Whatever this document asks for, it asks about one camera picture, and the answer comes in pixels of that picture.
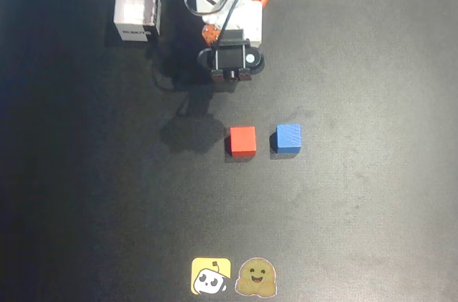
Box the blue cube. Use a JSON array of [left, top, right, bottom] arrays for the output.
[[270, 123, 303, 155]]

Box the red cube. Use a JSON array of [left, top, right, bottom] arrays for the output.
[[225, 126, 258, 157]]

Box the black camera cable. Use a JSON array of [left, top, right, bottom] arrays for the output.
[[210, 0, 268, 53]]

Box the yellow robot sticker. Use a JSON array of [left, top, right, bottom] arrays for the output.
[[190, 257, 232, 296]]

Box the hugging face emoji sticker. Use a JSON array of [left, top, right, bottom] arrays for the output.
[[234, 257, 278, 297]]

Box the white open cardboard box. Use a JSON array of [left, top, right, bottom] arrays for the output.
[[113, 0, 162, 43]]

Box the black webcam on gripper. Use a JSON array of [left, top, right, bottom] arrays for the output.
[[197, 29, 267, 84]]

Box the black table mat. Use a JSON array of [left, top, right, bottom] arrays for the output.
[[0, 0, 458, 302]]

